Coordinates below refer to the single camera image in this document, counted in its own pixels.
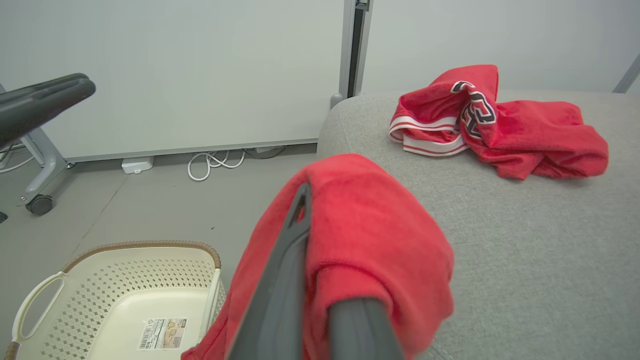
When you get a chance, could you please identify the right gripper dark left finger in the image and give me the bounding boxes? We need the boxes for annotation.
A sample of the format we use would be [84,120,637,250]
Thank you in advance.
[227,182,314,360]

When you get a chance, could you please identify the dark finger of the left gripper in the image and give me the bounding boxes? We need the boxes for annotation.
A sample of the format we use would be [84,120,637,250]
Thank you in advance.
[0,79,97,146]
[0,73,90,105]

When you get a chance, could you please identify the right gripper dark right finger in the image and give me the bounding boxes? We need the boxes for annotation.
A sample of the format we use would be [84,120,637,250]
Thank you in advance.
[327,297,406,360]

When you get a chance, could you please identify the red basketball shorts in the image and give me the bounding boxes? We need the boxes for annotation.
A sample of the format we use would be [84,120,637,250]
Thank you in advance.
[180,152,456,360]

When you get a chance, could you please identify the red jersey with large lettering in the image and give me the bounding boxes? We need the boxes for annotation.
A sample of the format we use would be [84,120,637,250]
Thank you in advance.
[388,64,610,181]

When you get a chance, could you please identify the printed basket sticker label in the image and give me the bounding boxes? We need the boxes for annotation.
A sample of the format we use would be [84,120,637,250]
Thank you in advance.
[137,317,189,351]

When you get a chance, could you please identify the cream perforated laundry basket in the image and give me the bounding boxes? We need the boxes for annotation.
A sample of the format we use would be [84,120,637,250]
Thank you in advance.
[4,240,227,360]

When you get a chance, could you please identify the grey stand with caster wheel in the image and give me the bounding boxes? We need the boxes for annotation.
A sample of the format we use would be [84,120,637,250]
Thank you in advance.
[0,82,77,217]

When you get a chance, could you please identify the white power adapter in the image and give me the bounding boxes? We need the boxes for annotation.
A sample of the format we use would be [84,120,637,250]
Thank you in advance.
[120,156,155,175]

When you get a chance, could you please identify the white partition panel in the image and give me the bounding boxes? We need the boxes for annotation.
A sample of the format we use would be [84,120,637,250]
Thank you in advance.
[0,0,357,163]
[361,0,640,96]

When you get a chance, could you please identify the grey fabric sofa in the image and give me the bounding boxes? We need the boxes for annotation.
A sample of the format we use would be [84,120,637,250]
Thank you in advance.
[315,89,640,360]

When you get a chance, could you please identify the grey metal diagonal bar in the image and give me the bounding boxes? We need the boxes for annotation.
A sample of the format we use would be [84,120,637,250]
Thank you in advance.
[612,54,640,94]

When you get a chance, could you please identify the thin pale cable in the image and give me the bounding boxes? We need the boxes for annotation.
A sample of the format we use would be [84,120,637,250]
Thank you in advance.
[0,142,36,175]

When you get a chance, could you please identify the black floor cable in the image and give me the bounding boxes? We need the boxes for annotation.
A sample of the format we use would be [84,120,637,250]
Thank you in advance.
[244,145,289,160]

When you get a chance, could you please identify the white looped floor cable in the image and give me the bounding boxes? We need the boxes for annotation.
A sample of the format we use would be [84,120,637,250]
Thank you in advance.
[187,148,247,182]

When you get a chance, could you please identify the grey metal partition post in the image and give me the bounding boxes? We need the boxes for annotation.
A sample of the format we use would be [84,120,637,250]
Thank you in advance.
[329,0,374,109]

